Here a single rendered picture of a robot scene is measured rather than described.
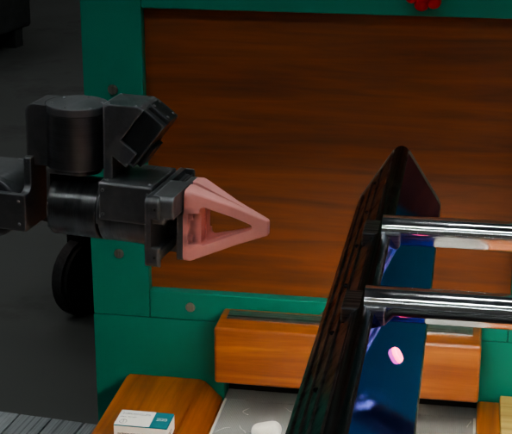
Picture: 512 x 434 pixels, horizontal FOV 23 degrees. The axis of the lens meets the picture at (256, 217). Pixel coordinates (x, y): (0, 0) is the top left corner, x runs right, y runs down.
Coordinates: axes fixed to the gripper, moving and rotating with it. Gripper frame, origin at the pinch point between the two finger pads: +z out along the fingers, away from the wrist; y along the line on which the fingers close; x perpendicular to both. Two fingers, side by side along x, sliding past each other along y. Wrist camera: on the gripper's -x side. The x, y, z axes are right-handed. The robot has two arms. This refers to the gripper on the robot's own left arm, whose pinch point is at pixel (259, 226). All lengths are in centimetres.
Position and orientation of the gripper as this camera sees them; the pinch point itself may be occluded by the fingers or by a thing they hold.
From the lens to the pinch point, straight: 112.6
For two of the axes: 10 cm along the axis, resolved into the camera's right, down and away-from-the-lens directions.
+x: -0.3, 9.4, 3.3
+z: 9.6, 1.1, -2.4
